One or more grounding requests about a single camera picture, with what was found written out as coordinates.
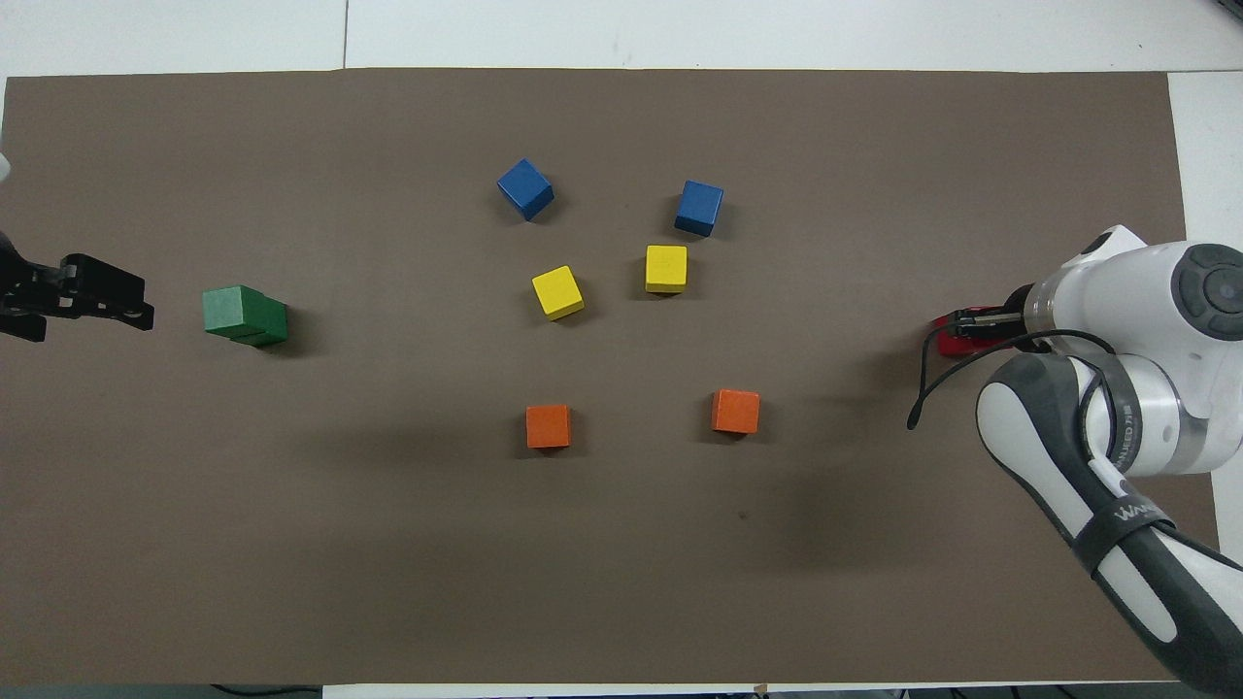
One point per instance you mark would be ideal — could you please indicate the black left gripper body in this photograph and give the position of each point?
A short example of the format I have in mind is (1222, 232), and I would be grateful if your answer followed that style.
(29, 291)

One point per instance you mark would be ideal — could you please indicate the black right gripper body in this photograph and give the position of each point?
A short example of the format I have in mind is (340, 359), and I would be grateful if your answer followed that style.
(1020, 316)

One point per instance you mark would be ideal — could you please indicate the green wooden cube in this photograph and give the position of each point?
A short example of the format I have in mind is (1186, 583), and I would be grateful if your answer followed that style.
(231, 311)
(275, 325)

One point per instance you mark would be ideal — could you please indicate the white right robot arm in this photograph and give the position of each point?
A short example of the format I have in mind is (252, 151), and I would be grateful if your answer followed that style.
(1126, 291)

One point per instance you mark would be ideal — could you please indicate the orange wooden cube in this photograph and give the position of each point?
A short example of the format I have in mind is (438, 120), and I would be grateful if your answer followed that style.
(549, 425)
(735, 411)

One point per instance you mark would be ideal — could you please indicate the blue wooden cube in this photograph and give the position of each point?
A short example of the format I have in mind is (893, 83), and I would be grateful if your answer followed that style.
(699, 206)
(525, 188)

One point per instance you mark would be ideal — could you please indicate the yellow wooden cube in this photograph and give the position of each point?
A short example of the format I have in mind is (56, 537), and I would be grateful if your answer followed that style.
(666, 267)
(557, 291)

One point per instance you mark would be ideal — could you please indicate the brown table mat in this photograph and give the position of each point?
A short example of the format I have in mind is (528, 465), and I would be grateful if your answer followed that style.
(388, 544)

